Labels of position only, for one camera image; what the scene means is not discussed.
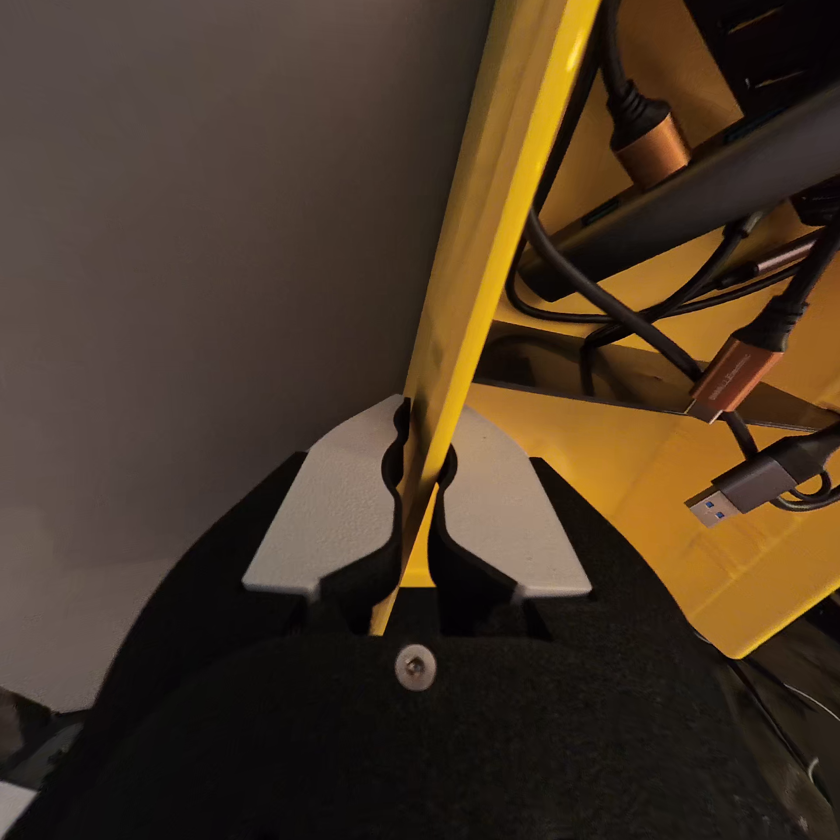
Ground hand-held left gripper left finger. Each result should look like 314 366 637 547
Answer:
243 394 412 635

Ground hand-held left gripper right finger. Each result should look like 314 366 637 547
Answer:
428 406 593 602

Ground yellow plastic bin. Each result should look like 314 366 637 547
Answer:
367 0 840 661

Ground thin black hub cable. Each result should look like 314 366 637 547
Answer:
684 427 840 532

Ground black cable orange plugs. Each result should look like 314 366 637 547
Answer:
594 0 840 426

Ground slim grey usb hub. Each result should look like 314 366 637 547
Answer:
518 85 840 304

